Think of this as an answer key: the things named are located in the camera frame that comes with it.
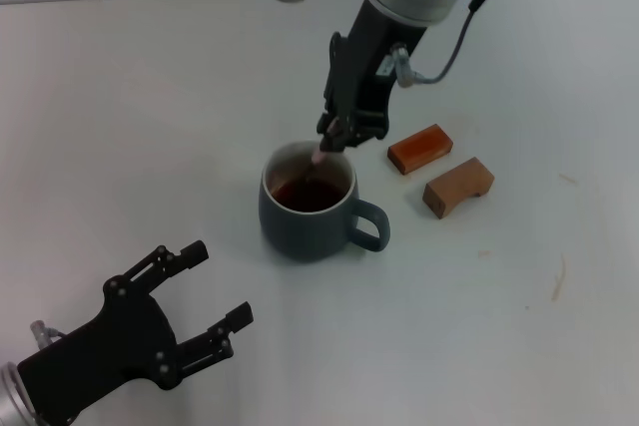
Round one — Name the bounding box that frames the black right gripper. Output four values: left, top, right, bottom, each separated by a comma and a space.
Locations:
316, 0, 430, 154

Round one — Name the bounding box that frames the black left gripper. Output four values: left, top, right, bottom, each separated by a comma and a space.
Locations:
17, 239, 255, 422

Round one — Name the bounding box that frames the pink handled metal spoon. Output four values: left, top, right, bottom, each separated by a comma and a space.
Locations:
302, 144, 329, 186

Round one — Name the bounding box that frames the grey ceramic mug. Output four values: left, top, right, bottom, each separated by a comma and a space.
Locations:
258, 140, 391, 262

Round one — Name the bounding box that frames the reddish flat wooden block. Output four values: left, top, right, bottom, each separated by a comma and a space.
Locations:
386, 122, 455, 177

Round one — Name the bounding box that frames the dark brown tea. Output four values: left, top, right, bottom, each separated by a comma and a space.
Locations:
272, 179, 348, 213

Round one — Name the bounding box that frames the light brown arched wooden block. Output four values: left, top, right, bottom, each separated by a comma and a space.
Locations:
422, 156, 495, 220

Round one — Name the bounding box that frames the left gripper cable connector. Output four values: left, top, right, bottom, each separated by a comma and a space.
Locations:
28, 319, 66, 347

